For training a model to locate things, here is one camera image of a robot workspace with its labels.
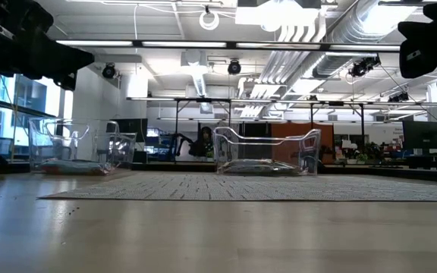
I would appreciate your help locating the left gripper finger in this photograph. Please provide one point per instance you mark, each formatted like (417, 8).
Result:
(74, 64)
(51, 39)

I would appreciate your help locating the brown granola bar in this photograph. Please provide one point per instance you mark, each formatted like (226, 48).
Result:
(74, 167)

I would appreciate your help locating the green granola bar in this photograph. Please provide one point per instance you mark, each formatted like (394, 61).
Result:
(256, 171)
(260, 163)

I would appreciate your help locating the blue background robot arm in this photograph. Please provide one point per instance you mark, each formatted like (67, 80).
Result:
(178, 142)

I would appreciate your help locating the clear plastic bin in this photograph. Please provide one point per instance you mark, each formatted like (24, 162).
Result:
(311, 151)
(36, 144)

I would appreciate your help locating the dark computer monitor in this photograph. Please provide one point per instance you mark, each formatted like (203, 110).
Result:
(422, 134)

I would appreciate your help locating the long ceiling light bar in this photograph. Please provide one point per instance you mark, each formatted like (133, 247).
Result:
(188, 44)

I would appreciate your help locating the person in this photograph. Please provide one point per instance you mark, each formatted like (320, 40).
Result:
(205, 142)

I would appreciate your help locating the grey woven mat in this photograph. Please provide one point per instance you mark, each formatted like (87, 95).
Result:
(279, 187)

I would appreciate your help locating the black dome ceiling camera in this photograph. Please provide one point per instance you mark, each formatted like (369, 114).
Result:
(109, 71)
(234, 67)

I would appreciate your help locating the black ceiling camera rig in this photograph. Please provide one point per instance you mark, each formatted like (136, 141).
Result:
(362, 67)

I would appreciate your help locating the black wall screen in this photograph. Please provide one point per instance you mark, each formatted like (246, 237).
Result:
(131, 125)

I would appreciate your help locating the black metal frame stand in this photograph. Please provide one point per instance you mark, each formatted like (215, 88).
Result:
(203, 100)
(336, 103)

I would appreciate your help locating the orange partition wall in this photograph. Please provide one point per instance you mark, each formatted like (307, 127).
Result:
(326, 130)

